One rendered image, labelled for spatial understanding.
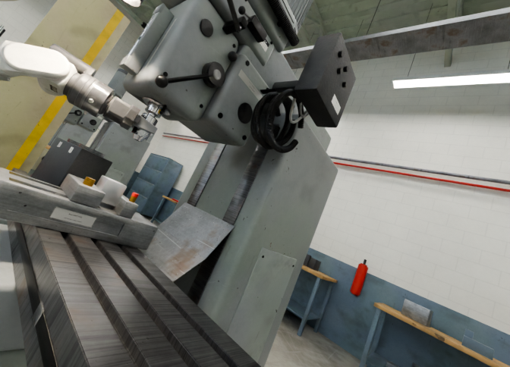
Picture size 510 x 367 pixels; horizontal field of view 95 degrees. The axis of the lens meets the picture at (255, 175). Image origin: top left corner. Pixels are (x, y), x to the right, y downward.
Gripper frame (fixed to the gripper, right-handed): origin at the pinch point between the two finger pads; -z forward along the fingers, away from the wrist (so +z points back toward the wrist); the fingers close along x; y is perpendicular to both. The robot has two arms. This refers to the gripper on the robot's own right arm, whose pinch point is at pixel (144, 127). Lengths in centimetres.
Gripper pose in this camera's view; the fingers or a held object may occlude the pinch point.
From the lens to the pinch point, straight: 77.1
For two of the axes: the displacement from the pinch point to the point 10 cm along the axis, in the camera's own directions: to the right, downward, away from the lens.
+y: -4.2, 8.9, -2.1
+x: -5.4, -0.5, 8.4
